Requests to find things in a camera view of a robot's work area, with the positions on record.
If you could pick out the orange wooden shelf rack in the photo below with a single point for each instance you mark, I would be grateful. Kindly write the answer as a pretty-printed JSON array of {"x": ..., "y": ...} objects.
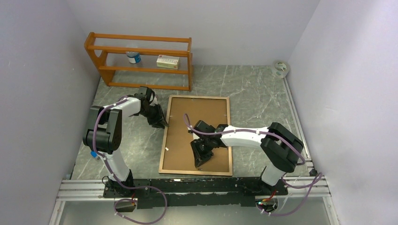
[{"x": 111, "y": 53}]

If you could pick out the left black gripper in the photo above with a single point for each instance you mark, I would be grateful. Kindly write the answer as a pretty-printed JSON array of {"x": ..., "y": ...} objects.
[{"x": 159, "y": 120}]

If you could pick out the white cream small box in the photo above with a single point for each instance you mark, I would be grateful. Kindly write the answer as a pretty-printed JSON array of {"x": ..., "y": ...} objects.
[{"x": 170, "y": 62}]

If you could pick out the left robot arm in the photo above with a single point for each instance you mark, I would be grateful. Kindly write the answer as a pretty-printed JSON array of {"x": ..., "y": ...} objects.
[{"x": 104, "y": 130}]

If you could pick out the clear tape roll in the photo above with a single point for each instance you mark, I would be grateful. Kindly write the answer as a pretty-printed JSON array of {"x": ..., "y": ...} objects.
[{"x": 280, "y": 69}]

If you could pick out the blue white small jar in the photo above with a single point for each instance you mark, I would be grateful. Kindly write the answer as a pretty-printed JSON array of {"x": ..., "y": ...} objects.
[{"x": 133, "y": 57}]

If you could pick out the brown backing board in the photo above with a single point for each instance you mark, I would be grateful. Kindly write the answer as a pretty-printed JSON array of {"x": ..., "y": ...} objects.
[{"x": 197, "y": 136}]

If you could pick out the picture frame black and wood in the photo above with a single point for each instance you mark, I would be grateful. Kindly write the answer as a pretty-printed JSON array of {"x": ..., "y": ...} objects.
[{"x": 197, "y": 136}]

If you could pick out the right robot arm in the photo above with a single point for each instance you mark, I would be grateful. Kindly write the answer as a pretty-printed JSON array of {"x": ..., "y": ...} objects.
[{"x": 281, "y": 146}]

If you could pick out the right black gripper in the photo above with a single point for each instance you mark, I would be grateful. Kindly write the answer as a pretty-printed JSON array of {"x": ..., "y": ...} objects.
[{"x": 200, "y": 158}]

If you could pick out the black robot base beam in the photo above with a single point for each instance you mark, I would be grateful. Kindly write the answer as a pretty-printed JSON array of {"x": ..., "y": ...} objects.
[{"x": 151, "y": 193}]

